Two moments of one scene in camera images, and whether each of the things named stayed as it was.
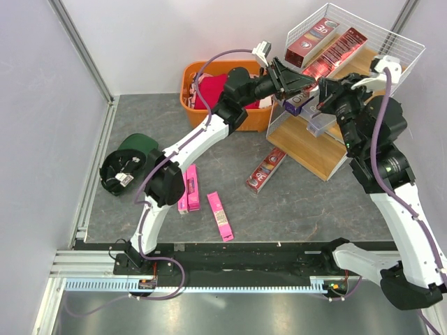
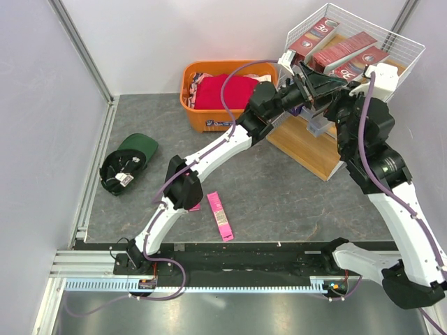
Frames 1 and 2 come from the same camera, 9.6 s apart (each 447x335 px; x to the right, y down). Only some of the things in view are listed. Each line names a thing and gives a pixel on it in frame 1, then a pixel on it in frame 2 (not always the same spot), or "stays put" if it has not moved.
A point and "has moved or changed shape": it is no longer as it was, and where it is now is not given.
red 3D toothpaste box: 299,51 stays put
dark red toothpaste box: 323,66 has moved or changed shape
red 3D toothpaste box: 266,171 -> 355,69
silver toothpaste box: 321,123 stays put
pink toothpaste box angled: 220,216 stays put
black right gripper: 332,91 stays put
